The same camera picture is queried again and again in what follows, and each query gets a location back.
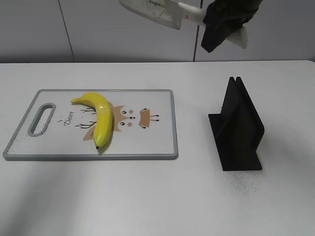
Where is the white handled kitchen knife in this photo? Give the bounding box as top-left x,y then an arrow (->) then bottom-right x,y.
118,0 -> 248,49

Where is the yellow plastic banana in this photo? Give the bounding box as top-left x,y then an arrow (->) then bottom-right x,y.
71,92 -> 114,149

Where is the white deer cutting board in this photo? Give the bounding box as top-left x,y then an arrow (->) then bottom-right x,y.
3,89 -> 178,161

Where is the black knife stand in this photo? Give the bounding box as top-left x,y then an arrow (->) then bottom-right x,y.
208,77 -> 264,171

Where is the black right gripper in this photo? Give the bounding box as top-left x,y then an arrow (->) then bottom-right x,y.
201,0 -> 262,53

